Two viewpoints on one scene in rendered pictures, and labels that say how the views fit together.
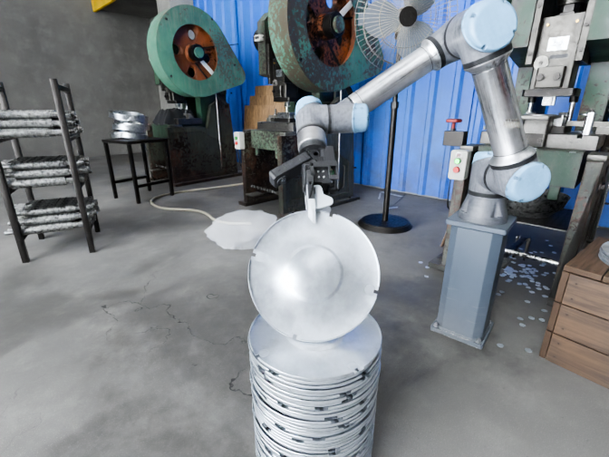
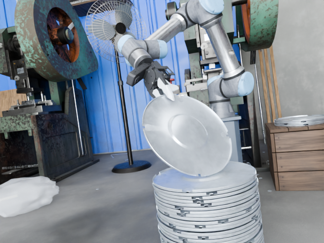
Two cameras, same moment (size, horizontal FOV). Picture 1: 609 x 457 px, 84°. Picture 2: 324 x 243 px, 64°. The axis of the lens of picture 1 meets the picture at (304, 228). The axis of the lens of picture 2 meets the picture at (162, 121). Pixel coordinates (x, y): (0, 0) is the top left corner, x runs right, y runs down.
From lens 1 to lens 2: 0.53 m
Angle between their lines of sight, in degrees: 36
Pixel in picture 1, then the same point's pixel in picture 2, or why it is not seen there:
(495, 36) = (217, 6)
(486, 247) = (233, 130)
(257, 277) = (154, 141)
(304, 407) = (238, 212)
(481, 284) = (236, 155)
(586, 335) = (293, 165)
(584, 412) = (316, 202)
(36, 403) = not seen: outside the picture
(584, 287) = (282, 138)
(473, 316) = not seen: hidden behind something
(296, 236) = (166, 111)
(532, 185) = (249, 84)
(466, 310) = not seen: hidden behind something
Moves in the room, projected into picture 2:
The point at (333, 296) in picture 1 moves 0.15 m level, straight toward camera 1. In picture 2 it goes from (207, 143) to (245, 147)
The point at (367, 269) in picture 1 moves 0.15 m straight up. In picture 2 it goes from (216, 124) to (210, 77)
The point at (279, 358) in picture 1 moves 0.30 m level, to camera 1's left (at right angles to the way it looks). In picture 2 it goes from (204, 187) to (80, 231)
